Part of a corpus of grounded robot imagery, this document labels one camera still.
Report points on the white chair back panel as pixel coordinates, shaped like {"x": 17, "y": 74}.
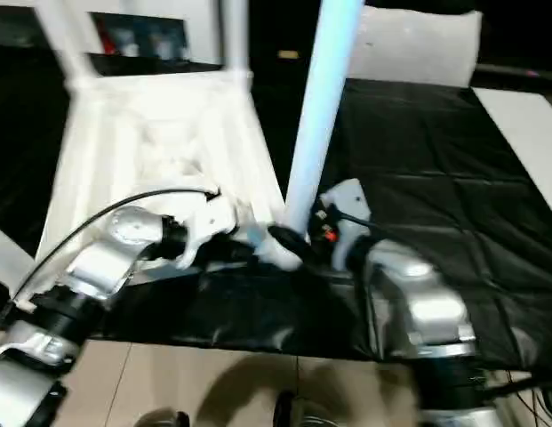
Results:
{"x": 418, "y": 49}

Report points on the black work mat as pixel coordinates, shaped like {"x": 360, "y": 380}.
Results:
{"x": 435, "y": 178}

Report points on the black robot foot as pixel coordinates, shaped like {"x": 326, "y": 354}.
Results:
{"x": 164, "y": 418}

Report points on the black metal stand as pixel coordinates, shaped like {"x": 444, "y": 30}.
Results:
{"x": 511, "y": 387}

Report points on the white cabinet with glass doors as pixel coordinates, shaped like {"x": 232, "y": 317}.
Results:
{"x": 204, "y": 26}

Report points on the black cabinet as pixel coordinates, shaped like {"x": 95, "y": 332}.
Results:
{"x": 275, "y": 26}

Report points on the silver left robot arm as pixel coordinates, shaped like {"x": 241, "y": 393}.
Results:
{"x": 102, "y": 262}

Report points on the black bar with red light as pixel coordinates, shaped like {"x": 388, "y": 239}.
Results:
{"x": 520, "y": 71}

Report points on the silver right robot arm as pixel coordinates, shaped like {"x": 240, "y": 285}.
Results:
{"x": 426, "y": 302}

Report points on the white sheet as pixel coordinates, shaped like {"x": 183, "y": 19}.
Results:
{"x": 524, "y": 124}

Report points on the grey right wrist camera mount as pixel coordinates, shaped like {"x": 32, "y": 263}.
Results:
{"x": 351, "y": 195}

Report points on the white plastic table top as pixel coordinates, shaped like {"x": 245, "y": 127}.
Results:
{"x": 115, "y": 133}

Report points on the small yellow label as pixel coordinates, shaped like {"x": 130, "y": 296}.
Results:
{"x": 288, "y": 54}

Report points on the red packet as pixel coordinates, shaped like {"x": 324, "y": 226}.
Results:
{"x": 107, "y": 42}

